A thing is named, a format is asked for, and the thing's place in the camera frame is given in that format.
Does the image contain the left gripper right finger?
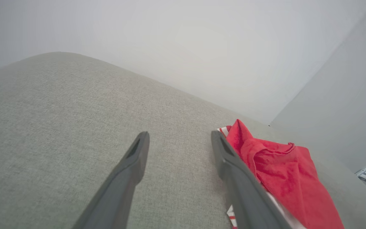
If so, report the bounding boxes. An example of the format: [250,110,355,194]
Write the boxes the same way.
[211,130,293,229]

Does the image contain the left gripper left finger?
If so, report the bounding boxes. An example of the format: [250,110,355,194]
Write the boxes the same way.
[72,131,150,229]

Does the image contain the red and white garment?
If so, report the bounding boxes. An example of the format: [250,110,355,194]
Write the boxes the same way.
[217,119,345,229]

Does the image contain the grey fabric sofa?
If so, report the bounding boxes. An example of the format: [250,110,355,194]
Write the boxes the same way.
[0,52,366,229]

